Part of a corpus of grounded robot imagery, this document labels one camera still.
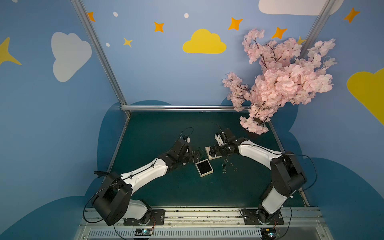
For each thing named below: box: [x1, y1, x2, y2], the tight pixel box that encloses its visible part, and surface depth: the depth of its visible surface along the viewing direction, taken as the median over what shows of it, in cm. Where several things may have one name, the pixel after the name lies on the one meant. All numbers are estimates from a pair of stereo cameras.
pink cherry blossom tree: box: [223, 28, 337, 135], surface depth 73 cm
